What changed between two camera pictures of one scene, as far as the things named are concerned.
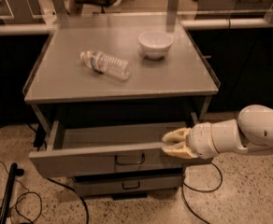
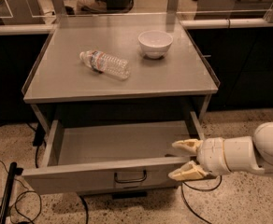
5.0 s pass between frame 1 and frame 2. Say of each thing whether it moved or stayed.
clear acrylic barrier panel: stayed
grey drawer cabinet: stayed
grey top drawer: moved
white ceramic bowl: stayed
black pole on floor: stayed
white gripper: moved
